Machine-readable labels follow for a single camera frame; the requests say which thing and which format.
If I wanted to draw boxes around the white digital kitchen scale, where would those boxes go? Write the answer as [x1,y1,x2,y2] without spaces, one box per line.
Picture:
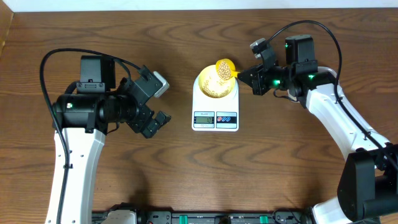
[192,76,239,132]

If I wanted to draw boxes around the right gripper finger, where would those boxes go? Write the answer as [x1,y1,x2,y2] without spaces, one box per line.
[238,67,257,80]
[238,76,253,89]

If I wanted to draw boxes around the pale yellow bowl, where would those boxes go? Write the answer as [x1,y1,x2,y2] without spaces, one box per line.
[198,65,236,98]

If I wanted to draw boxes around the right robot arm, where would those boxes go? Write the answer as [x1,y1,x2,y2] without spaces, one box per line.
[238,35,397,223]

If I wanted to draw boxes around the left black cable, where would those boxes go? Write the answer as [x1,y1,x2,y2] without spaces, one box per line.
[39,47,142,224]

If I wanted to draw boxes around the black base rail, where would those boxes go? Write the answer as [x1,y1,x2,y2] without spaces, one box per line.
[91,203,314,224]

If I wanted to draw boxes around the black cable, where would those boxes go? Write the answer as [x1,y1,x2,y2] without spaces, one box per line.
[39,47,142,224]
[267,19,398,172]

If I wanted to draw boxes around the yellow measuring scoop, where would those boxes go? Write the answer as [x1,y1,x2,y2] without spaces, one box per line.
[216,58,239,80]

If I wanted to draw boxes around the right black cable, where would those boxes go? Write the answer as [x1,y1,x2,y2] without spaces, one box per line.
[267,19,398,172]

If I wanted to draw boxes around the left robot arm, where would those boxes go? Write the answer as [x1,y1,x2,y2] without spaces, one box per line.
[46,55,171,223]

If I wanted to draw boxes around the soybeans in bowl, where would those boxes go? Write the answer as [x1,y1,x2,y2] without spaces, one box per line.
[201,73,235,98]

